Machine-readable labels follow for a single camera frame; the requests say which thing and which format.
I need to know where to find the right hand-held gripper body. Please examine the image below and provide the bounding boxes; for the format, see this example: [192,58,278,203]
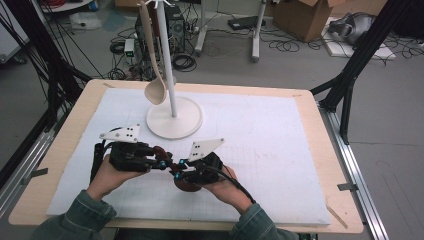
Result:
[183,138,225,185]

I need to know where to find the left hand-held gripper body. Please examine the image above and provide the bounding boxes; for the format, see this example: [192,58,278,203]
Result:
[99,124,156,173]

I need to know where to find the dark wooden rice spoon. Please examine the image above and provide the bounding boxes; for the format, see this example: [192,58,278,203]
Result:
[153,145,203,194]

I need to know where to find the white utensil stand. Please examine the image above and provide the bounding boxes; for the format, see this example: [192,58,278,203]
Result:
[134,0,204,140]

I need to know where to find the beige ladle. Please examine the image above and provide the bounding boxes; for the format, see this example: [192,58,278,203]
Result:
[138,0,168,106]

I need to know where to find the person's right hand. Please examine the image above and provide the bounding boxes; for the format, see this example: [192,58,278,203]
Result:
[201,165,255,215]

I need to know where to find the person's left hand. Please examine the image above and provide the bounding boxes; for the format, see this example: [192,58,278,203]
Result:
[85,155,150,201]

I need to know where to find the white foam mat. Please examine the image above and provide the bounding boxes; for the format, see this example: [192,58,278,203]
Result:
[46,87,332,226]

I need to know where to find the small white box with green light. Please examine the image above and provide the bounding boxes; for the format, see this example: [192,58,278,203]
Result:
[123,38,136,58]

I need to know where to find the black computer tower with sticker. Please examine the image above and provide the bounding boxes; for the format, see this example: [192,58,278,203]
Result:
[134,6,165,63]

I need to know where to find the black computer tower with fan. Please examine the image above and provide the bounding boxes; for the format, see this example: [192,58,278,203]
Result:
[164,4,186,54]

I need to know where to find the pale blue sheet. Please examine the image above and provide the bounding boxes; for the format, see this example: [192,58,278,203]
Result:
[101,9,128,33]

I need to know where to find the white plastic bag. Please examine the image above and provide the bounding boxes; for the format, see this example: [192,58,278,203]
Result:
[69,12,103,31]

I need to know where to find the small cardboard box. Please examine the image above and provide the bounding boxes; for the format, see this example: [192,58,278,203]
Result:
[114,0,143,9]

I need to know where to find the black flat box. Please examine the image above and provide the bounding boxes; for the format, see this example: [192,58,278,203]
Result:
[227,15,268,32]

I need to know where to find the round white table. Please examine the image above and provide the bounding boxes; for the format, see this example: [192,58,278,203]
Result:
[39,0,98,14]

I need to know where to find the white cabinet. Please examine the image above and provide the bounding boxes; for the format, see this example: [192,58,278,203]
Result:
[0,0,30,64]

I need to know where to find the large open cardboard box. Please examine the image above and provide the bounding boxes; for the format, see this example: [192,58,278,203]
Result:
[273,0,338,43]

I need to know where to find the white foam board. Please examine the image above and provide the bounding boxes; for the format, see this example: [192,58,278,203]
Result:
[321,16,398,61]

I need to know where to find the grey and white device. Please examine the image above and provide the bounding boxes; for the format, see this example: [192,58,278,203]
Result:
[328,12,377,46]

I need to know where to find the flat cardboard box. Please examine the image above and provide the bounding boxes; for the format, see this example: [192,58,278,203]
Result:
[333,0,389,17]

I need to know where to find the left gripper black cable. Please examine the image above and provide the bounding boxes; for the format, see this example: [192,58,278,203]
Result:
[89,127,123,184]

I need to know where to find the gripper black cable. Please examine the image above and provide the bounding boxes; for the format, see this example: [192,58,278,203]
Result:
[89,127,123,184]
[206,165,258,205]

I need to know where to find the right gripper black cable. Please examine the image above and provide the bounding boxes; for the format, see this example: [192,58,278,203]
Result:
[206,165,258,205]

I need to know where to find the tangle of black cables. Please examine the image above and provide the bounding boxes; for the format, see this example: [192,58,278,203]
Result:
[126,61,162,82]

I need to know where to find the black cable coil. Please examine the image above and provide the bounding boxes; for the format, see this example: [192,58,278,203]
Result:
[171,53,198,73]

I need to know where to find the grey metal bracket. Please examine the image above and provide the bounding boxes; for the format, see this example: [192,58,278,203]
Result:
[337,182,360,192]
[19,167,50,186]

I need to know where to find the aluminium rail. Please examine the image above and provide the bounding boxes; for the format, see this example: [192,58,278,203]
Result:
[0,113,68,219]
[318,101,390,240]

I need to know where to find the black metal frame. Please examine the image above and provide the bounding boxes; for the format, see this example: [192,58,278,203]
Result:
[1,0,93,133]
[309,0,413,145]

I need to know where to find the red cable bundle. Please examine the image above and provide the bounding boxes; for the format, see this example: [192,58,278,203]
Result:
[39,0,68,8]

